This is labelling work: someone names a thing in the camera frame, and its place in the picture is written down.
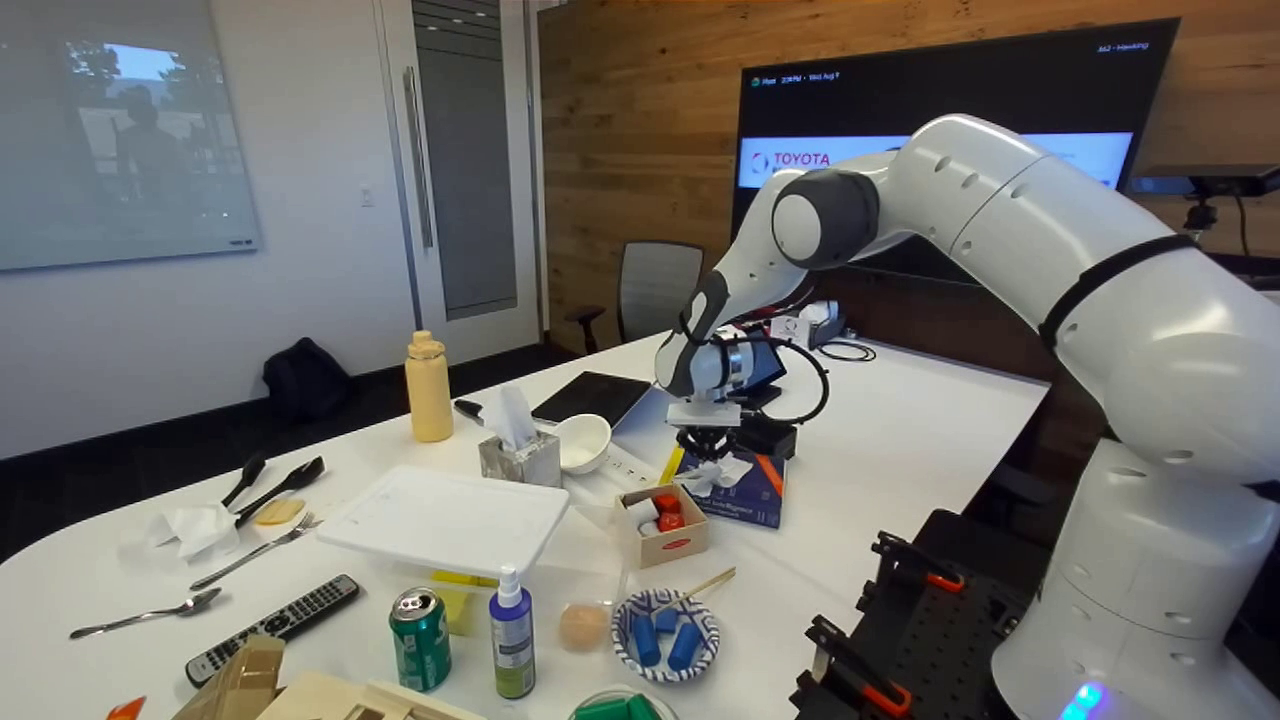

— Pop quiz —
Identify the black spoon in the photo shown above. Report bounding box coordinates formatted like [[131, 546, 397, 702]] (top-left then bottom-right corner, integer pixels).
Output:
[[232, 452, 327, 530]]

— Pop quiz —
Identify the silver spoon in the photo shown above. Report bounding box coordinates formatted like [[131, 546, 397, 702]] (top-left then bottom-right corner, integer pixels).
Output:
[[68, 582, 227, 644]]

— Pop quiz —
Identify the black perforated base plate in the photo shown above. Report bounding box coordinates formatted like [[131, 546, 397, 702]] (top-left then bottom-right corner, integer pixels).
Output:
[[783, 505, 1072, 720]]

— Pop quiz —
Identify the black utensil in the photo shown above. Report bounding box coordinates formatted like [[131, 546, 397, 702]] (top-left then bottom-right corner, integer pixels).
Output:
[[218, 452, 267, 510]]

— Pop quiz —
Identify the white wiping cloth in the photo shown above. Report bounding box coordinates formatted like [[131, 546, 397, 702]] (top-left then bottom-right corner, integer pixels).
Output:
[[680, 452, 760, 496]]

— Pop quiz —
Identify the tan bottle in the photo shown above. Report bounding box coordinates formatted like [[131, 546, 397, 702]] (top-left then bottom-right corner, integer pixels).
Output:
[[405, 328, 461, 447]]

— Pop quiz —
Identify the wooden stick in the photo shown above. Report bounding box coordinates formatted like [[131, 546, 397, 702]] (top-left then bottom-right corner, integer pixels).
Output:
[[680, 562, 742, 601]]

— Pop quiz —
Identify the black remote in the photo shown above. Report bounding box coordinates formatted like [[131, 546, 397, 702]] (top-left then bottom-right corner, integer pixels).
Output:
[[180, 570, 368, 692]]

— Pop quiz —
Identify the white charger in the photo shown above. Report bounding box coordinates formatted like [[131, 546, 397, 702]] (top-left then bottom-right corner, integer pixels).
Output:
[[796, 294, 854, 352]]

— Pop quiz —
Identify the silver knife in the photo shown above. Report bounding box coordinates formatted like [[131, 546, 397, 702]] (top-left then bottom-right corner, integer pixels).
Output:
[[187, 515, 319, 597]]

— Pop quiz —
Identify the white plate with green block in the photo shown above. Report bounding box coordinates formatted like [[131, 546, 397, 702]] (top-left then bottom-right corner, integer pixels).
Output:
[[570, 684, 680, 720]]

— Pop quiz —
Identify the grey office chair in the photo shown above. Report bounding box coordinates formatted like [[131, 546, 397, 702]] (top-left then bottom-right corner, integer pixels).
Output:
[[571, 236, 709, 352]]

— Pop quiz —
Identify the wooden shape sorter box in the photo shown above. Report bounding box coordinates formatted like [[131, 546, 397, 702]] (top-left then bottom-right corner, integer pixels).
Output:
[[174, 631, 484, 720]]

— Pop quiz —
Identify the blue book with yellow stripe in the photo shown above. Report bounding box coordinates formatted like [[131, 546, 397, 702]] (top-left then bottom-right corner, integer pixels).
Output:
[[655, 438, 791, 537]]

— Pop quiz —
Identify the white bowl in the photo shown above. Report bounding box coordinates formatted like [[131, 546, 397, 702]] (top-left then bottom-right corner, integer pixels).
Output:
[[547, 406, 618, 481]]

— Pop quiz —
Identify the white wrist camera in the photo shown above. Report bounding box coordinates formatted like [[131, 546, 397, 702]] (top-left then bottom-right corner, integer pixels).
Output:
[[663, 396, 746, 431]]

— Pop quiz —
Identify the green soda can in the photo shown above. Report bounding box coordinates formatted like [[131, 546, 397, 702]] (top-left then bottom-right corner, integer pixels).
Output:
[[386, 582, 458, 694]]

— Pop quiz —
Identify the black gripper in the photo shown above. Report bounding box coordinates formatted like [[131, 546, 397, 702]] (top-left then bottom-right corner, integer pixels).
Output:
[[680, 389, 777, 463]]

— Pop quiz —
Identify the wall television screen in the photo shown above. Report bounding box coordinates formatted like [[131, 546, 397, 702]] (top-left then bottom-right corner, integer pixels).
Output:
[[734, 17, 1185, 232]]

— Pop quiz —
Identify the small wooden box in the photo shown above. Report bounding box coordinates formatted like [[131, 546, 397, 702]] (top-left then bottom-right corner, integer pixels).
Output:
[[618, 475, 718, 570]]

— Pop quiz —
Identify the crumpled white tissue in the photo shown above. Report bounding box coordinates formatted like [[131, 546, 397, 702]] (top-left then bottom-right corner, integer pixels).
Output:
[[131, 498, 240, 562]]

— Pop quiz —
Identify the black flat tablet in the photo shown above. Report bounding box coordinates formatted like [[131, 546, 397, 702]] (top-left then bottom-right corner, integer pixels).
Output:
[[530, 366, 655, 431]]

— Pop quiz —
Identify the black power box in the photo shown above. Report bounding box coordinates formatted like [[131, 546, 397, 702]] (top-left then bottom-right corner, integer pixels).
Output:
[[734, 410, 802, 469]]

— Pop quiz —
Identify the grey tissue box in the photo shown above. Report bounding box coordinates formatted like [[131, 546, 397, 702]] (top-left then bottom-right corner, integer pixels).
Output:
[[478, 385, 565, 489]]

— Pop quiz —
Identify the black backpack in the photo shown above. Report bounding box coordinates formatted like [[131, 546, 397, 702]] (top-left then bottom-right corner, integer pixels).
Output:
[[262, 330, 358, 425]]

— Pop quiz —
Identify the white door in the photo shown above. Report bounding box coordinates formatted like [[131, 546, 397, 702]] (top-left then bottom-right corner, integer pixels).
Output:
[[376, 0, 547, 366]]

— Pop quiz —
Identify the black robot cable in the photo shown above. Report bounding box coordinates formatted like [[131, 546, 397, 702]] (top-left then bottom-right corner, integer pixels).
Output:
[[753, 316, 836, 425]]

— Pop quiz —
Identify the black camera on stand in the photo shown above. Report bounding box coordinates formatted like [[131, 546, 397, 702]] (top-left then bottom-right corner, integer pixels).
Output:
[[1125, 164, 1280, 238]]

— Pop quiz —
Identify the beige ball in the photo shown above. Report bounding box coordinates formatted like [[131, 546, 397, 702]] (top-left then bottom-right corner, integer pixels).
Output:
[[556, 597, 618, 655]]

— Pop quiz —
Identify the beige wooden spoon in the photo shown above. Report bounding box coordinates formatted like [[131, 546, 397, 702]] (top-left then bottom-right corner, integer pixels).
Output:
[[254, 496, 313, 537]]

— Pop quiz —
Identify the blue spray bottle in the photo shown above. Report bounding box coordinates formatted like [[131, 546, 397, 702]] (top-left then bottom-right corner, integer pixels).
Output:
[[484, 560, 541, 702]]

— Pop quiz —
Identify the glass whiteboard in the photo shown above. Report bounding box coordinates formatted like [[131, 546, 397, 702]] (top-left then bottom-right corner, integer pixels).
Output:
[[0, 0, 263, 277]]

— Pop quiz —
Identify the black orange clamp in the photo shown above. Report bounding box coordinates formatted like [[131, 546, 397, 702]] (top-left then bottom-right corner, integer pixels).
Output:
[[803, 612, 922, 720], [874, 526, 967, 601]]

